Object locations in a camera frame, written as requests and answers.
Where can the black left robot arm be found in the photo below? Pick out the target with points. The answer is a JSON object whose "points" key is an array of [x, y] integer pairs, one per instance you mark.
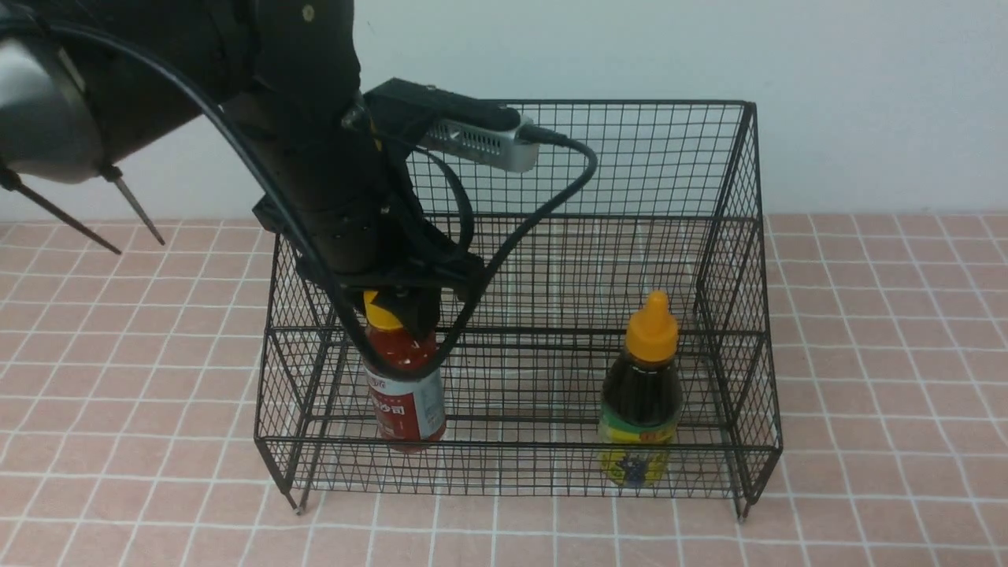
{"points": [[85, 84]]}

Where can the dark soy sauce bottle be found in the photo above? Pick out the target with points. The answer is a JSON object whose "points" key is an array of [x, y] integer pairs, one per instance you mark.
{"points": [[642, 398]]}

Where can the black wire mesh shelf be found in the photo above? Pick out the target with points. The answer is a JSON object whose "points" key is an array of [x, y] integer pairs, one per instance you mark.
{"points": [[676, 207]]}

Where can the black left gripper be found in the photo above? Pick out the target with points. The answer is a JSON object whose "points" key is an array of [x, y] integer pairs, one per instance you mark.
{"points": [[376, 238]]}

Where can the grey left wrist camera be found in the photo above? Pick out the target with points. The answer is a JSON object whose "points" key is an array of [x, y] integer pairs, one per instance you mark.
{"points": [[482, 131]]}

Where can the red chili sauce bottle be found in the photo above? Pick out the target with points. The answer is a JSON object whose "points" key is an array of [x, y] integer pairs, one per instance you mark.
{"points": [[407, 411]]}

